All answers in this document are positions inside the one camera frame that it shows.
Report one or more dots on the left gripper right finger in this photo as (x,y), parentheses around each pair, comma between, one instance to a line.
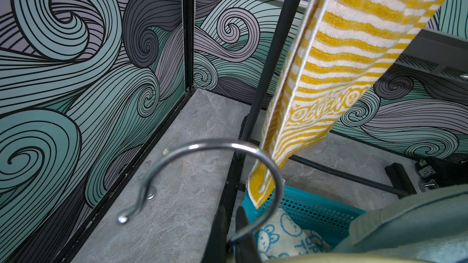
(246,250)

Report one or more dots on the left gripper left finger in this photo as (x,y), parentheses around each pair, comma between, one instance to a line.
(216,249)

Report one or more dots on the bunny pattern towel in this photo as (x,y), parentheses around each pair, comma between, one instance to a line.
(282,237)

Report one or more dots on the cream plastic hanger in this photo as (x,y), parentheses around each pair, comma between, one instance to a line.
(175,224)

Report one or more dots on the light blue towel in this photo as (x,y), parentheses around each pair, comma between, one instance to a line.
(430,226)

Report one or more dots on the teal perforated plastic basket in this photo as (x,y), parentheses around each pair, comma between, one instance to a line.
(311,212)

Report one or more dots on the black clothes rack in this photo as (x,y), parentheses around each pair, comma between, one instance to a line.
(401,183)

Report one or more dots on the black case on floor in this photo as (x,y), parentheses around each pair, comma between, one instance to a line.
(436,173)

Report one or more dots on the yellow striped towel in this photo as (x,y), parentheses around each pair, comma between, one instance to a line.
(342,48)

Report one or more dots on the black wall shelf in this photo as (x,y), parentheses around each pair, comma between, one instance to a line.
(438,54)

